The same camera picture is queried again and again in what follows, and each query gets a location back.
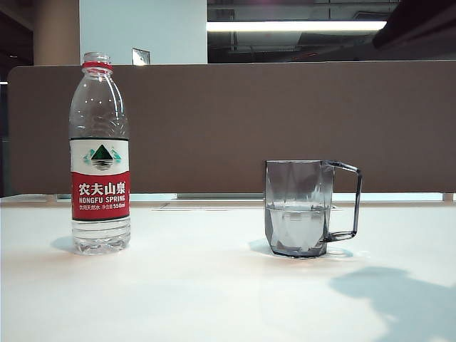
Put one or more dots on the clear red-label water bottle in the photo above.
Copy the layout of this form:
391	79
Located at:
99	178

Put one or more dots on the brown desk partition panel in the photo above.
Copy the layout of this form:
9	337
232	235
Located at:
285	117

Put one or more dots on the transparent grey faceted cup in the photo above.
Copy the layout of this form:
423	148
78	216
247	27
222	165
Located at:
295	221

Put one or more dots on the white ceiling light strip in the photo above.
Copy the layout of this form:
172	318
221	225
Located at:
295	25

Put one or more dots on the beige building column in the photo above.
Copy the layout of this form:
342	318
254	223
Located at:
57	32

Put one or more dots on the silver wall plate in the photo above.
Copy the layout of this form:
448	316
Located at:
140	56

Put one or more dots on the aluminium partition base rail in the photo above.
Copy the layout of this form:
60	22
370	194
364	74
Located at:
392	197

